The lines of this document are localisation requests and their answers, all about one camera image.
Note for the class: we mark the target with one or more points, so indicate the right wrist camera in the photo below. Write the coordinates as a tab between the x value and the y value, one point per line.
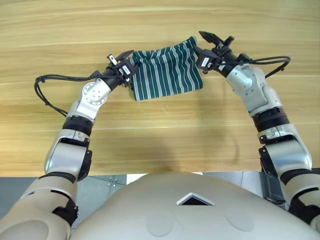
207	61

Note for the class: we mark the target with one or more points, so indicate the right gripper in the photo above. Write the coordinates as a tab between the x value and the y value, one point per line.
228	60

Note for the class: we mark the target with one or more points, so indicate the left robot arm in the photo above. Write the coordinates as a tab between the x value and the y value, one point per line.
65	155

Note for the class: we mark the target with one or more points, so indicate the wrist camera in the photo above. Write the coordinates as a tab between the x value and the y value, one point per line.
207	61
126	69

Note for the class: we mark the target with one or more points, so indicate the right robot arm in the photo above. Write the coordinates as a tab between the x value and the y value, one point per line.
287	147

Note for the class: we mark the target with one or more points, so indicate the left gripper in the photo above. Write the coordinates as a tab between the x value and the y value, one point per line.
111	76

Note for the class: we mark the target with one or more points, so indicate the green striped T-shirt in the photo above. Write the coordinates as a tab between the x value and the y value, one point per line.
165	72

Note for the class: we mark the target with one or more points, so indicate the robot body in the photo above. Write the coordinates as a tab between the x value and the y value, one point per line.
190	215

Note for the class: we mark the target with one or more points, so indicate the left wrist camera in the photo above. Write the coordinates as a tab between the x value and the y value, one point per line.
126	69

